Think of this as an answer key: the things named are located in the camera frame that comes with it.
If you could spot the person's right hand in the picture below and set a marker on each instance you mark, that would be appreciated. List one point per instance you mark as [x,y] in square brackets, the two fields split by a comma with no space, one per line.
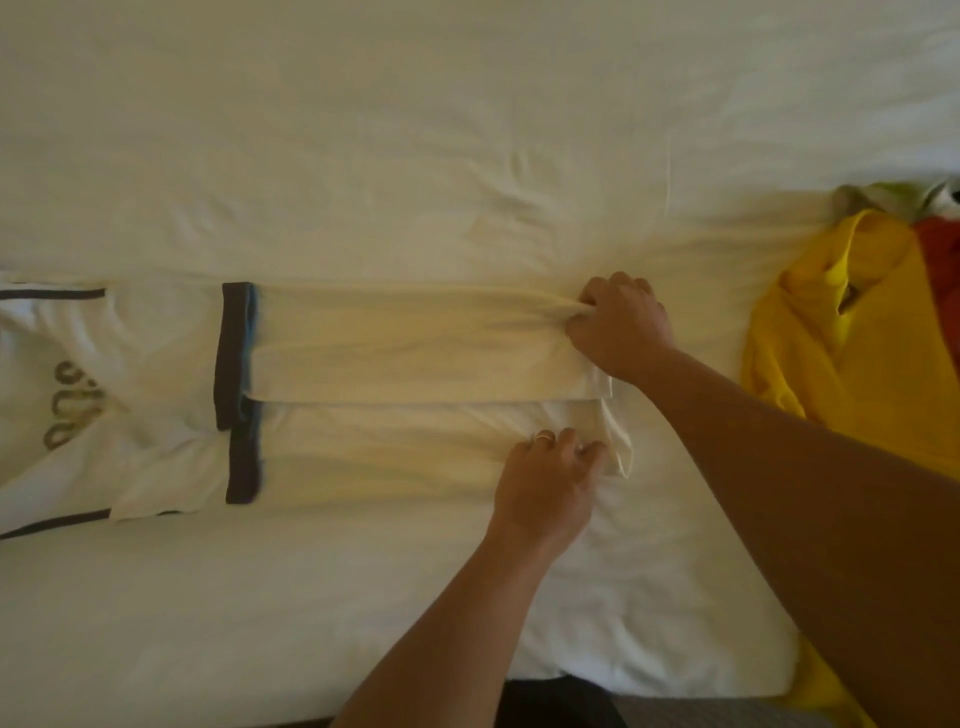
[623,330]

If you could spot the person's left hand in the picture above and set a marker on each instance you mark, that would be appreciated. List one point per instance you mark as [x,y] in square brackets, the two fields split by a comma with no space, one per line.
[543,495]

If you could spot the white football jersey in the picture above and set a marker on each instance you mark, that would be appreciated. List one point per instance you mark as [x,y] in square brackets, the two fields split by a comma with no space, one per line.
[405,345]

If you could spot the yellow shirt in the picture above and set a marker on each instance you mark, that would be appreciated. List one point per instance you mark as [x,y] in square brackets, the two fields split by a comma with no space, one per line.
[840,345]

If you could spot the red blue white jersey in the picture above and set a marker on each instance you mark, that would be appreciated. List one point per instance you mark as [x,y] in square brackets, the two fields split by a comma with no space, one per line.
[942,263]

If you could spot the person's left forearm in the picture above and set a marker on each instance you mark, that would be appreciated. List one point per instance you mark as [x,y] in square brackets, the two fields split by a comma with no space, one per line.
[443,645]

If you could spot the person's right forearm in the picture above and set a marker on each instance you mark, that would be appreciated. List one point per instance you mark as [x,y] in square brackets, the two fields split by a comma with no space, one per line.
[825,510]

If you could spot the person's left leg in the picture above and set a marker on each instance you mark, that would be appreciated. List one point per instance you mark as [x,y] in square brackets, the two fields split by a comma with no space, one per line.
[555,702]

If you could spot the white bed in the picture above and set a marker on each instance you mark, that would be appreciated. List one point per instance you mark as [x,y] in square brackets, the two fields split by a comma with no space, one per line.
[450,120]

